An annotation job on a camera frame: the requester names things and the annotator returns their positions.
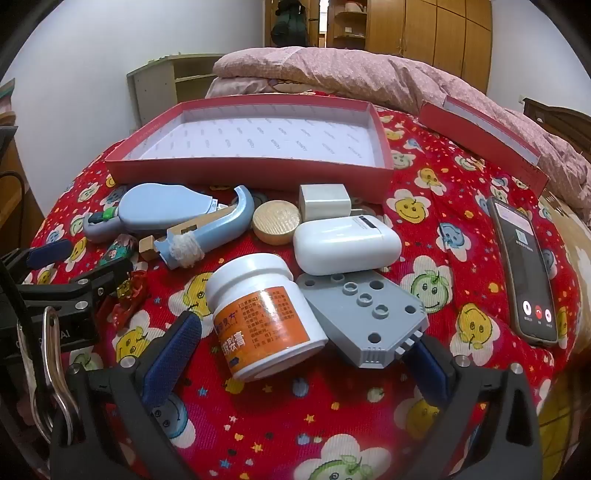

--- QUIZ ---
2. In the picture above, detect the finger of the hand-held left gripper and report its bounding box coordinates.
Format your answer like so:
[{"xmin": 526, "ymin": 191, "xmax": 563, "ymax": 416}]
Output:
[
  {"xmin": 18, "ymin": 256, "xmax": 134, "ymax": 324},
  {"xmin": 0, "ymin": 237, "xmax": 72, "ymax": 278}
]

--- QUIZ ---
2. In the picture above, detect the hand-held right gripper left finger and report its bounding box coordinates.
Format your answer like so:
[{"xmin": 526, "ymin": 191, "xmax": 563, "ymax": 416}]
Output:
[{"xmin": 51, "ymin": 310, "xmax": 204, "ymax": 480}]

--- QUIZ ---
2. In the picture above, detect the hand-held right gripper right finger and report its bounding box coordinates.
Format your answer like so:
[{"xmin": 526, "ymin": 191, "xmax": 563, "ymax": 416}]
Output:
[{"xmin": 406, "ymin": 335, "xmax": 543, "ymax": 480}]

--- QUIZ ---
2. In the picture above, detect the red foil wrapper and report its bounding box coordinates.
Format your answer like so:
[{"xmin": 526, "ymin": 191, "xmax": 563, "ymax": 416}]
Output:
[{"xmin": 104, "ymin": 270, "xmax": 148, "ymax": 328}]

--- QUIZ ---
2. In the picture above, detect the grey-blue curved plastic piece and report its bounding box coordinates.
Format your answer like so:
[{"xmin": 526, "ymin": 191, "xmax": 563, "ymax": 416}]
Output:
[{"xmin": 83, "ymin": 212, "xmax": 123, "ymax": 243}]

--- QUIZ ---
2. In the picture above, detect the grey studded building plate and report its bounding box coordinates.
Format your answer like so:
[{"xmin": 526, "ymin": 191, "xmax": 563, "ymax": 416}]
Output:
[{"xmin": 295, "ymin": 269, "xmax": 430, "ymax": 370}]

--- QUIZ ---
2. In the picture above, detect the white jar orange label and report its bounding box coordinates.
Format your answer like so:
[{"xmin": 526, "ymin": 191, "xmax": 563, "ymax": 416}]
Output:
[{"xmin": 204, "ymin": 254, "xmax": 329, "ymax": 381}]

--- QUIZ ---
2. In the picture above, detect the white plastic case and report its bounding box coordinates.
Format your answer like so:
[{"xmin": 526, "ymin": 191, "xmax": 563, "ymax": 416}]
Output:
[{"xmin": 293, "ymin": 215, "xmax": 403, "ymax": 276}]

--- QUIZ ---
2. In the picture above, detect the red cardboard box tray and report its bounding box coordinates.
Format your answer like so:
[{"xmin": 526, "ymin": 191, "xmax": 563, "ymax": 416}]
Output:
[{"xmin": 104, "ymin": 95, "xmax": 394, "ymax": 204}]

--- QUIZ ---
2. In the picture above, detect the metal spring clip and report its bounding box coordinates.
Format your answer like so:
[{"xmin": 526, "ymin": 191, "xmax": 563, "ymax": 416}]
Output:
[{"xmin": 16, "ymin": 307, "xmax": 81, "ymax": 444}]

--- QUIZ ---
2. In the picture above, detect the wooden desk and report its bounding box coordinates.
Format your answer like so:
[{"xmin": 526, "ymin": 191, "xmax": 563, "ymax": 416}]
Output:
[{"xmin": 0, "ymin": 78, "xmax": 47, "ymax": 259}]

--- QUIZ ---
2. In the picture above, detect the small wooden piece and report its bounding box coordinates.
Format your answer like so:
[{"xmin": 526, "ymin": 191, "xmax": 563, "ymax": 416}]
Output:
[{"xmin": 139, "ymin": 219, "xmax": 208, "ymax": 264}]

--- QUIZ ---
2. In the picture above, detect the light blue teardrop case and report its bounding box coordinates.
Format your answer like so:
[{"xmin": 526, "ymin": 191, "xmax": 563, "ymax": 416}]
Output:
[{"xmin": 115, "ymin": 183, "xmax": 218, "ymax": 233}]

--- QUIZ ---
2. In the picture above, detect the red flower printed blanket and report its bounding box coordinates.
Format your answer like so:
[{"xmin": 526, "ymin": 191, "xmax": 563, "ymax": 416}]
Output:
[{"xmin": 23, "ymin": 88, "xmax": 583, "ymax": 480}]

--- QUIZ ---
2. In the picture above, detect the black smartphone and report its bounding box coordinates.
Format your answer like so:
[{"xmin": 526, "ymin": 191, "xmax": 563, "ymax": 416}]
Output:
[{"xmin": 487, "ymin": 196, "xmax": 560, "ymax": 347}]

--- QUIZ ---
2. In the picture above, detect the round wooden disc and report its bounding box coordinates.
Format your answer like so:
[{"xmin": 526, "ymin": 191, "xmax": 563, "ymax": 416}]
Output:
[{"xmin": 252, "ymin": 199, "xmax": 303, "ymax": 244}]

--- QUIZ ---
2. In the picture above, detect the brown printed blanket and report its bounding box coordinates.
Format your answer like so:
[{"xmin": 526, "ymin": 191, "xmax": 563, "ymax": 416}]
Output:
[{"xmin": 531, "ymin": 185, "xmax": 591, "ymax": 480}]

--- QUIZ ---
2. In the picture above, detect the white charger cube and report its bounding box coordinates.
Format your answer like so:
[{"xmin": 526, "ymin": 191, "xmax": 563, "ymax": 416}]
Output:
[{"xmin": 298, "ymin": 184, "xmax": 365, "ymax": 222}]

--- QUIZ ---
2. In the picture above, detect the beige bedside shelf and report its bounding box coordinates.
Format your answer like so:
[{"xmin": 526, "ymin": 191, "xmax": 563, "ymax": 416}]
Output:
[{"xmin": 127, "ymin": 53, "xmax": 227, "ymax": 130}]

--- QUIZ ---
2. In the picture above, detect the red cardboard box lid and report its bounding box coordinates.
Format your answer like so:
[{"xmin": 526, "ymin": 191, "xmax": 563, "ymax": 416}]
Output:
[{"xmin": 418, "ymin": 96, "xmax": 550, "ymax": 195}]

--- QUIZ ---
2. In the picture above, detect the dark wooden headboard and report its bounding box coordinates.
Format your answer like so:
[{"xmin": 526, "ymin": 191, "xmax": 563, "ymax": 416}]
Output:
[{"xmin": 522, "ymin": 97, "xmax": 591, "ymax": 155}]

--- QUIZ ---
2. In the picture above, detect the pink quilt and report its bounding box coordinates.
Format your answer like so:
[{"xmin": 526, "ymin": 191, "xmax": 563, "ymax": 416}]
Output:
[{"xmin": 205, "ymin": 46, "xmax": 591, "ymax": 210}]

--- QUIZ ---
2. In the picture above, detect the dark hanging bag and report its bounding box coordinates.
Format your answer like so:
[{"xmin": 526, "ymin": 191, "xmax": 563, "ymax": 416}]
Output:
[{"xmin": 270, "ymin": 0, "xmax": 308, "ymax": 47}]

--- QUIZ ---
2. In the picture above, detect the wooden wardrobe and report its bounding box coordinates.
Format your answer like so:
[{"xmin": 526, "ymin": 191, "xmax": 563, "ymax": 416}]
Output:
[{"xmin": 365, "ymin": 0, "xmax": 495, "ymax": 88}]

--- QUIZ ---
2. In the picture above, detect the wooden corner shelf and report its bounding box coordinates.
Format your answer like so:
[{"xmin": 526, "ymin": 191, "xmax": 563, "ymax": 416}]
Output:
[{"xmin": 330, "ymin": 0, "xmax": 370, "ymax": 51}]

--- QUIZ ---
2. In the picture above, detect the black cable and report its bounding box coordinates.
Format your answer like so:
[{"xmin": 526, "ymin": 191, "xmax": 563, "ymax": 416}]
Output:
[{"xmin": 0, "ymin": 171, "xmax": 28, "ymax": 217}]

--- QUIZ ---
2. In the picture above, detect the blue curved handle with gauze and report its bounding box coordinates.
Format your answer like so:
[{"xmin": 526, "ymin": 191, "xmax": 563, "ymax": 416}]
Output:
[{"xmin": 154, "ymin": 185, "xmax": 256, "ymax": 271}]

